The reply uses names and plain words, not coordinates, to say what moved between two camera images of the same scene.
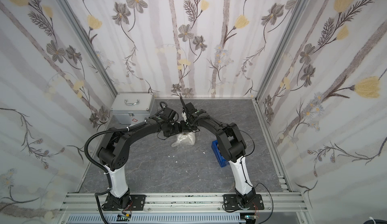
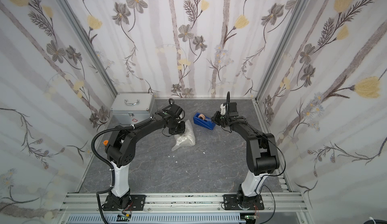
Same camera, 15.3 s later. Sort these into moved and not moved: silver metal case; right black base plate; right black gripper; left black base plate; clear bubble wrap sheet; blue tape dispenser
Moved: clear bubble wrap sheet; right black gripper; blue tape dispenser
Not moved: silver metal case; right black base plate; left black base plate
